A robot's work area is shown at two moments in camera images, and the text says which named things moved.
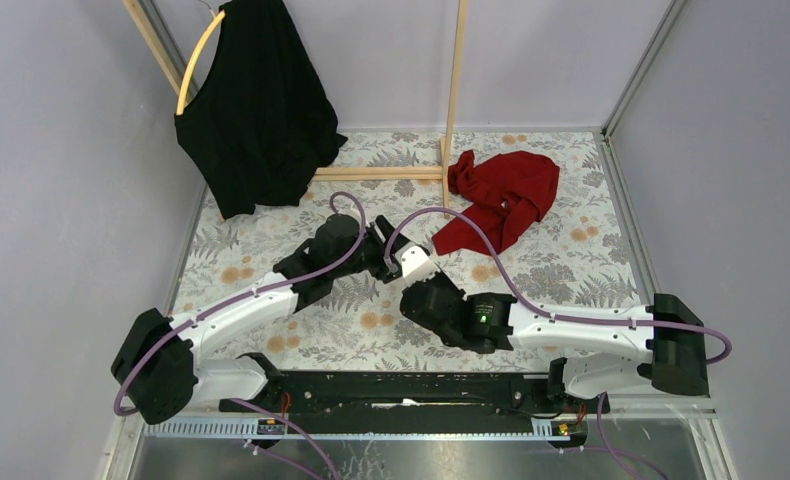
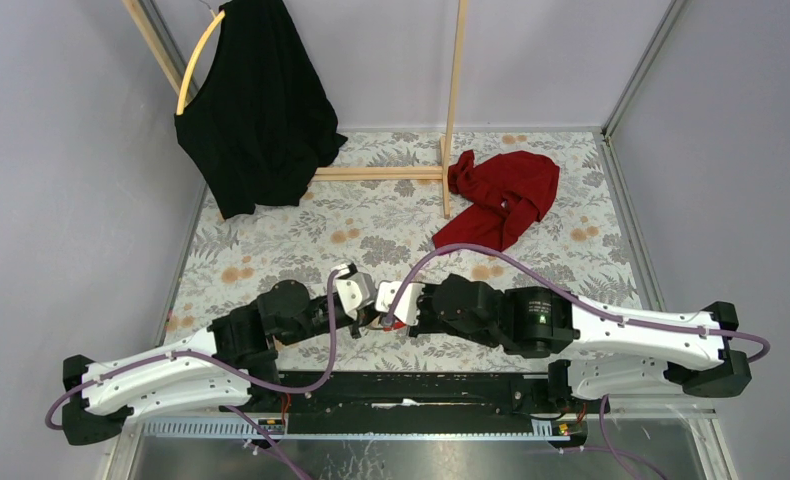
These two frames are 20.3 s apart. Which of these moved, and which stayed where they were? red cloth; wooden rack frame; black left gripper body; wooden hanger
Moved: black left gripper body
Stayed: red cloth; wooden hanger; wooden rack frame
